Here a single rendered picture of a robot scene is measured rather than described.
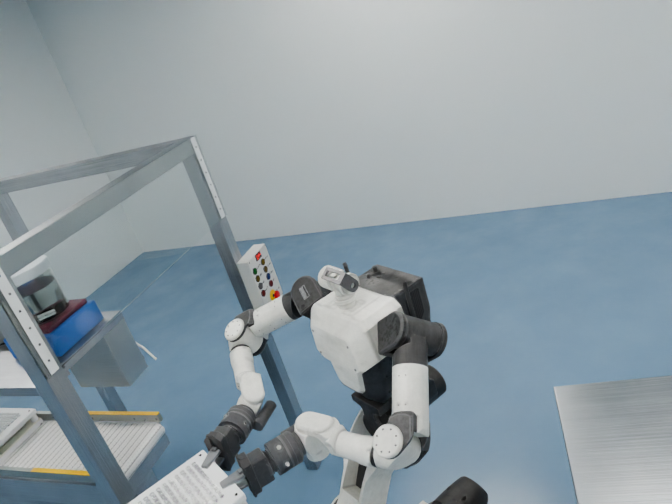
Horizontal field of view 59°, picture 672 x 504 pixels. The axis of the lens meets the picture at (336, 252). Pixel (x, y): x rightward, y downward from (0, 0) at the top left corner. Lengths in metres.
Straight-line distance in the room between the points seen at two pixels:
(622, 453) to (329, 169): 4.17
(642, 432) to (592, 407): 0.14
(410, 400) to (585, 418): 0.53
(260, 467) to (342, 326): 0.42
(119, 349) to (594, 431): 1.42
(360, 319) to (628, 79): 3.57
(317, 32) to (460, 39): 1.15
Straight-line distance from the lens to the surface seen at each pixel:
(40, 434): 2.57
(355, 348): 1.60
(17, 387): 1.90
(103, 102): 6.47
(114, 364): 2.06
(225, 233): 2.45
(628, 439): 1.71
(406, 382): 1.47
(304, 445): 1.60
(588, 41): 4.76
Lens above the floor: 2.09
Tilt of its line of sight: 24 degrees down
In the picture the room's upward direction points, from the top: 18 degrees counter-clockwise
